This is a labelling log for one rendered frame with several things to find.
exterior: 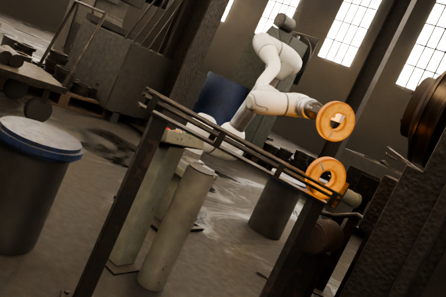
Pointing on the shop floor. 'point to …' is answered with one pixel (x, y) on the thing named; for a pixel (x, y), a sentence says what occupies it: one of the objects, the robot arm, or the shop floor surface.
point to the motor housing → (313, 258)
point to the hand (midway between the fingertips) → (337, 117)
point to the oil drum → (220, 98)
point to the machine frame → (407, 238)
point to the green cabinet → (247, 70)
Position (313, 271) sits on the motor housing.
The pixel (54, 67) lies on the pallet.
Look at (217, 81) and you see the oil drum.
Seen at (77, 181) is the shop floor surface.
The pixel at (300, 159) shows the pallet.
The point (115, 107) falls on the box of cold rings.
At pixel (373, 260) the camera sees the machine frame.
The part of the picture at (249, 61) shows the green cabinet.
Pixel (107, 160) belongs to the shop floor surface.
